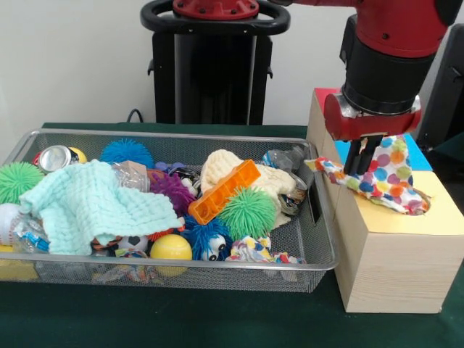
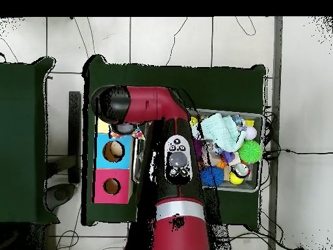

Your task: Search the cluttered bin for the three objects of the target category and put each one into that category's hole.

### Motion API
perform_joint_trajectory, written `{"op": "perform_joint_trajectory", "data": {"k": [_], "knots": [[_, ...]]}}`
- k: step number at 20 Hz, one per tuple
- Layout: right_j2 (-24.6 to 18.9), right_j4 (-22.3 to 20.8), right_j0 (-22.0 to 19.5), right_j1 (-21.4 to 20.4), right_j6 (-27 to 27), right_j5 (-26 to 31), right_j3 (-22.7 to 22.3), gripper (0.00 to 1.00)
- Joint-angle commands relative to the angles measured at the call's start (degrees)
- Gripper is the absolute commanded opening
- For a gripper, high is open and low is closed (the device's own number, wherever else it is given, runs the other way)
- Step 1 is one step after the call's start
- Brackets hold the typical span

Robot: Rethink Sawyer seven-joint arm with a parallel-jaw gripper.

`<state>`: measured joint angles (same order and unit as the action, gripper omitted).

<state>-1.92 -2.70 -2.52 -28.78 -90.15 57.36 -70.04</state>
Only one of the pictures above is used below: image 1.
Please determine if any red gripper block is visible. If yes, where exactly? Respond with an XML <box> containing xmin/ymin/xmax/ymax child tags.
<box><xmin>323</xmin><ymin>93</ymin><xmax>423</xmax><ymax>175</ymax></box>

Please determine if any white polka dot cloth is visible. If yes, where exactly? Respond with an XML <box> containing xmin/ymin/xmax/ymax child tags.
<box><xmin>304</xmin><ymin>133</ymin><xmax>432</xmax><ymax>218</ymax></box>

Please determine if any shallow mesh bin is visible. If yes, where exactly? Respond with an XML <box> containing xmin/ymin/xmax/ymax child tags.
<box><xmin>0</xmin><ymin>128</ymin><xmax>341</xmax><ymax>294</ymax></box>

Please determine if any wooden box with three holes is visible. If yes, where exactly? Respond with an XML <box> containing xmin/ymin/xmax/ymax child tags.
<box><xmin>306</xmin><ymin>87</ymin><xmax>464</xmax><ymax>315</ymax></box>

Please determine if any dark green table cloth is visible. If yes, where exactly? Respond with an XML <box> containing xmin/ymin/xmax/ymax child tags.
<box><xmin>0</xmin><ymin>122</ymin><xmax>464</xmax><ymax>348</ymax></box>
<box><xmin>433</xmin><ymin>132</ymin><xmax>464</xmax><ymax>159</ymax></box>

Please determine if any green spiky rubber ball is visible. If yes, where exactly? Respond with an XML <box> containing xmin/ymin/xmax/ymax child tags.
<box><xmin>0</xmin><ymin>161</ymin><xmax>45</xmax><ymax>206</ymax></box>
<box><xmin>217</xmin><ymin>186</ymin><xmax>277</xmax><ymax>242</ymax></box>

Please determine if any orange plastic block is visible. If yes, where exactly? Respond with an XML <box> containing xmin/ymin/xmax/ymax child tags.
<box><xmin>188</xmin><ymin>159</ymin><xmax>262</xmax><ymax>225</ymax></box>

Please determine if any cream knitted cloth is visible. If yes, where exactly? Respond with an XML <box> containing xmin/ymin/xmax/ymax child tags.
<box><xmin>199</xmin><ymin>149</ymin><xmax>309</xmax><ymax>229</ymax></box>

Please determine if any blue furry toy with eyes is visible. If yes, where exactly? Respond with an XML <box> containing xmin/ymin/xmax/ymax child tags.
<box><xmin>181</xmin><ymin>215</ymin><xmax>233</xmax><ymax>262</ymax></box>

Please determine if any purple spiky rubber ball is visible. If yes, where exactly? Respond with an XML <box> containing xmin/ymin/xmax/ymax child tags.
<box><xmin>149</xmin><ymin>172</ymin><xmax>196</xmax><ymax>218</ymax></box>

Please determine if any smooth yellow ball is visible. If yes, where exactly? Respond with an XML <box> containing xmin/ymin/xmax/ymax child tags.
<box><xmin>149</xmin><ymin>233</ymin><xmax>193</xmax><ymax>261</ymax></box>

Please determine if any blue spiky rubber ball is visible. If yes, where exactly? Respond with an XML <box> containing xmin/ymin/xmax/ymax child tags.
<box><xmin>99</xmin><ymin>138</ymin><xmax>155</xmax><ymax>170</ymax></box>

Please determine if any mint green cloth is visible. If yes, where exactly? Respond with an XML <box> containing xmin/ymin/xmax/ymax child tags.
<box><xmin>18</xmin><ymin>159</ymin><xmax>185</xmax><ymax>257</ymax></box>

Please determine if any crushed silver drink can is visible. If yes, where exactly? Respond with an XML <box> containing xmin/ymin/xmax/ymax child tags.
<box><xmin>36</xmin><ymin>144</ymin><xmax>83</xmax><ymax>174</ymax></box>

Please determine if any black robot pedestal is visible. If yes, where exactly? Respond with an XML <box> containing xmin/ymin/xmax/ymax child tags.
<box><xmin>139</xmin><ymin>0</ymin><xmax>291</xmax><ymax>126</ymax></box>

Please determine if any black cable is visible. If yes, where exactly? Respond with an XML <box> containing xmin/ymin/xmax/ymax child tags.
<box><xmin>125</xmin><ymin>107</ymin><xmax>145</xmax><ymax>124</ymax></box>

